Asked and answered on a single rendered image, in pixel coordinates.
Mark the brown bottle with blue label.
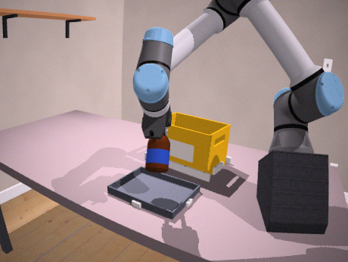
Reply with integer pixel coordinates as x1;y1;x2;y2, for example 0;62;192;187
145;134;170;173

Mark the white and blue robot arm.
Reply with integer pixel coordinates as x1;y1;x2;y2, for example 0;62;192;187
132;0;344;153

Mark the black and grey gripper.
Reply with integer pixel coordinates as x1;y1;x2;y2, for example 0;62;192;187
141;102;172;139

